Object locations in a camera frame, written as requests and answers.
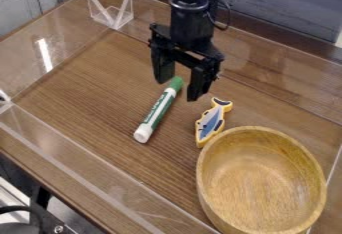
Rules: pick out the clear acrylic front wall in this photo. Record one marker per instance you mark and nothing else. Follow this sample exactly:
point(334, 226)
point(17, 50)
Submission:
point(116, 201)

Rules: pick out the yellow blue fish toy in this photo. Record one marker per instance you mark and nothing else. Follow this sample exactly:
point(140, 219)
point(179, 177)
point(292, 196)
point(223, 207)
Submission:
point(210, 124)

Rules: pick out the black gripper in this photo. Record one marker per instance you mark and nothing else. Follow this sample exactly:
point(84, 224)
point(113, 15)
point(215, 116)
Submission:
point(188, 34)

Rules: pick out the green white marker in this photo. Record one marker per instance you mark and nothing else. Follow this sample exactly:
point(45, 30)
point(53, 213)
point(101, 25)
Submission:
point(148, 124)

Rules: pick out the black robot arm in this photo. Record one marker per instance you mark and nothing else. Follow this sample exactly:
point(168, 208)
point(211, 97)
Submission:
point(183, 42)

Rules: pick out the brown wooden bowl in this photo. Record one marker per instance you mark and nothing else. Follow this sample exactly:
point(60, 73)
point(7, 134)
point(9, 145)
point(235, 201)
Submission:
point(260, 183)

